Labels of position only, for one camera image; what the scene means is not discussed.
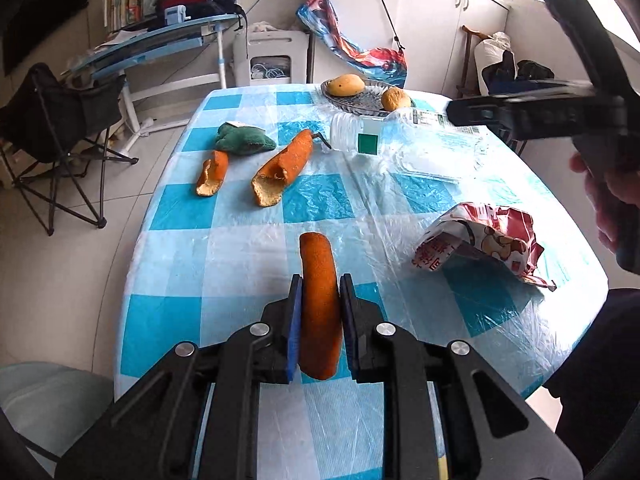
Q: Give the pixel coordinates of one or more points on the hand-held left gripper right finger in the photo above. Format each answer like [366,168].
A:
[348,330]

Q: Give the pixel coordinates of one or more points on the black cloth bag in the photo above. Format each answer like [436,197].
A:
[530,70]

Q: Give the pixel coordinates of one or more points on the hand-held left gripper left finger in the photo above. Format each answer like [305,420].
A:
[295,330]

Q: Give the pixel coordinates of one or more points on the white sack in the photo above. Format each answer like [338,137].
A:
[487,52]

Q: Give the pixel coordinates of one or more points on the green plush toy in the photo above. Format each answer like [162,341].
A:
[242,139]

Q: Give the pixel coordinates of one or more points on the small orange bread piece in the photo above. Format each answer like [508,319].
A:
[214,175]

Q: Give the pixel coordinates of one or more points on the glass bowl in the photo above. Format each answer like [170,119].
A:
[365,103]

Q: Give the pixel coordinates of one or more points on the black television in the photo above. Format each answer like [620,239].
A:
[35,10]

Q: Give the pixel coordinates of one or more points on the white cabinet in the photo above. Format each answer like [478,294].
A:
[430,20]

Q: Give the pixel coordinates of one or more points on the large orange bread piece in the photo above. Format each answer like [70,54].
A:
[285,165]

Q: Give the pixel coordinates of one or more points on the clear plastic bottle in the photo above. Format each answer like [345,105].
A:
[400,145]

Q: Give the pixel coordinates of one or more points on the wooden chair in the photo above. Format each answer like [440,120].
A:
[466,60]

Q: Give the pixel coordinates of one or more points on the yellow mango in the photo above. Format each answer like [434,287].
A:
[345,85]

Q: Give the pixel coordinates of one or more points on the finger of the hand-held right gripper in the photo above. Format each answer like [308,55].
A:
[475,110]

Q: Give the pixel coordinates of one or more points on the person's right hand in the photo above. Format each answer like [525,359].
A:
[607,210]

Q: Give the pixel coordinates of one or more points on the long orange bread stick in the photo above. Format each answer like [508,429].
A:
[320,300]

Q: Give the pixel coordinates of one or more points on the black folding chair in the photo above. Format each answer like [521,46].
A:
[45,110]

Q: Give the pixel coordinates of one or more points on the person's dark clothing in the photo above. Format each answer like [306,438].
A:
[600,385]

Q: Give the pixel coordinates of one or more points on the white cloth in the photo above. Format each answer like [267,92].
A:
[260,28]

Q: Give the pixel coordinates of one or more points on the red white snack wrapper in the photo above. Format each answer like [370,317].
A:
[480,240]

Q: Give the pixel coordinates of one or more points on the row of books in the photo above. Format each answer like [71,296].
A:
[122,5]

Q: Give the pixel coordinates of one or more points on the light blue desk device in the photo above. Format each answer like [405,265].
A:
[176,15]

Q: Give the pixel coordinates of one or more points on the white papers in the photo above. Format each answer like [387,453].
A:
[120,38]

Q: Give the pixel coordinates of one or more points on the blue study desk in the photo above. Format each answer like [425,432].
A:
[150,40]

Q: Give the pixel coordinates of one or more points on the pale blue stool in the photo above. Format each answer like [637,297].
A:
[45,410]

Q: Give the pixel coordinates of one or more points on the round brown bun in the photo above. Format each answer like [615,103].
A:
[396,99]

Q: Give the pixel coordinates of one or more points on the colourful printed cloth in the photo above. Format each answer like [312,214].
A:
[350,50]

